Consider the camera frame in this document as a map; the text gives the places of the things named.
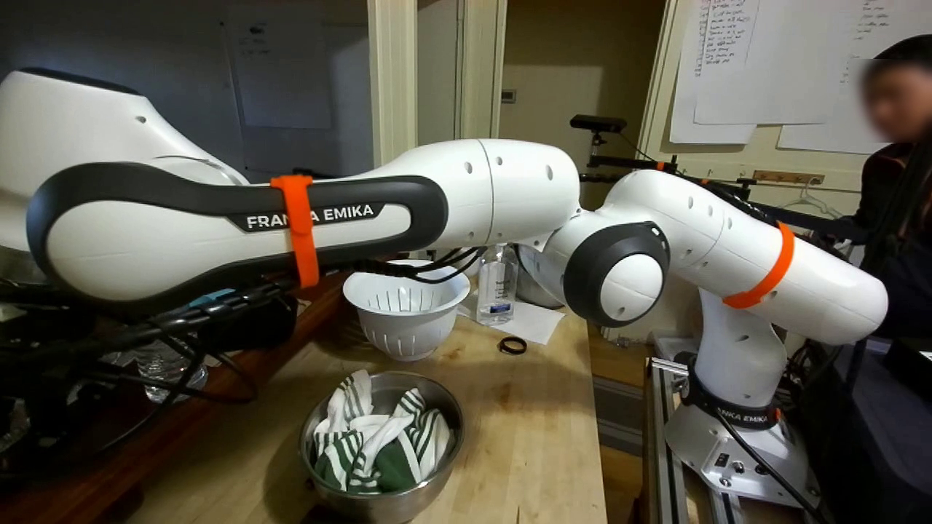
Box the clear soap dispenser bottle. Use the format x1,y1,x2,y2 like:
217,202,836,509
476,242,520,328

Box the white plastic colander bowl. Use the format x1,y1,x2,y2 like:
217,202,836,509
340,264,471,365

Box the white paper sheet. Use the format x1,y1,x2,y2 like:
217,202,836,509
482,293,569,350

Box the green white striped cloth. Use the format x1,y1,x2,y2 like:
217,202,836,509
311,366,455,494

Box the black bundled object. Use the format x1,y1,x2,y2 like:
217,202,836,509
186,289,300,354

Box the steel bowl holding cloth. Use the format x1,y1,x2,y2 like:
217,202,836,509
297,369,470,524

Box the aluminium robot mounting base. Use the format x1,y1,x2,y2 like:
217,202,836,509
643,331,828,524

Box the dark brown wooden table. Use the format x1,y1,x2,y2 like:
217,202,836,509
0,277,351,524

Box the seated person dark clothes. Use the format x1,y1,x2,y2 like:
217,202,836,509
844,33,932,351

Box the black stereo camera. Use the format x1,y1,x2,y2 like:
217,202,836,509
569,111,629,136

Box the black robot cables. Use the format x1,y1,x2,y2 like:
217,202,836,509
0,245,490,469

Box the white wall whiteboard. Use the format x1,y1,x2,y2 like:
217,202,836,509
667,0,932,158

